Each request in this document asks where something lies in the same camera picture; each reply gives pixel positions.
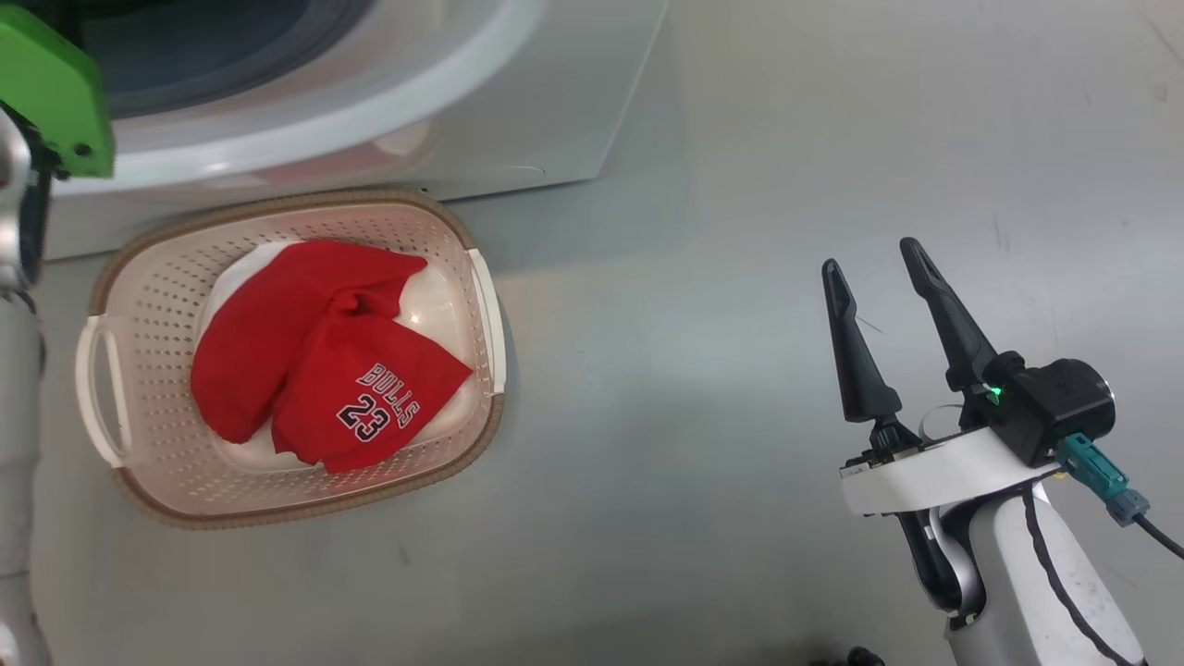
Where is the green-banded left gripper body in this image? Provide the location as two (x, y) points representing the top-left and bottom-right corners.
(0, 5), (116, 179)

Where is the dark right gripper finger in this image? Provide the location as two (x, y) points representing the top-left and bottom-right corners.
(899, 237), (1002, 395)
(821, 258), (904, 426)

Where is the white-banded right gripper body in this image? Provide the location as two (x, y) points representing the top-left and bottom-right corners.
(840, 425), (1065, 623)

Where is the red Bulls jersey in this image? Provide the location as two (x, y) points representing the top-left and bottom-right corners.
(190, 239), (475, 475)

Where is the cream perforated laundry basket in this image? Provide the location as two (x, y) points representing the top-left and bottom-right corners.
(74, 188), (508, 531)

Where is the white front-load washing machine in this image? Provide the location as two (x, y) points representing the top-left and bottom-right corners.
(37, 0), (672, 262)

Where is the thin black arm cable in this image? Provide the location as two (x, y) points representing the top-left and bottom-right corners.
(1020, 483), (1141, 666)

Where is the teal-plug right camera cable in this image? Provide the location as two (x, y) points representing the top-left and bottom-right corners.
(1057, 433), (1184, 561)

